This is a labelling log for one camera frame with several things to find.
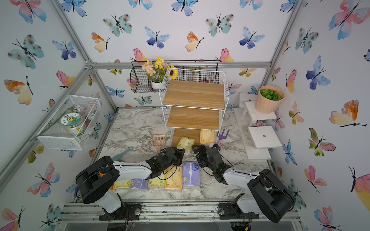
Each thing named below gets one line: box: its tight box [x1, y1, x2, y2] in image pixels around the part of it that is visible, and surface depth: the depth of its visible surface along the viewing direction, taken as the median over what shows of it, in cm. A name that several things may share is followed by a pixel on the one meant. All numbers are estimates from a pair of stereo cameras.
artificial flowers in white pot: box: [141, 56, 179, 90], surface depth 85 cm
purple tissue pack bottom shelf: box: [182, 161, 201, 187], surface depth 83 cm
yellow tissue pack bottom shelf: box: [199, 129, 216, 144], surface depth 100 cm
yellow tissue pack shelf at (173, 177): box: [164, 166, 183, 190], surface depth 80 cm
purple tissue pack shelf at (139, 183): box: [130, 178, 150, 190], surface depth 81 cm
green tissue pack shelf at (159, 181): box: [147, 172, 166, 187], surface depth 80 cm
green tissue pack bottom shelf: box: [176, 136, 196, 155], surface depth 92 cm
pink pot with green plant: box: [255, 85, 286, 115], surface depth 82 cm
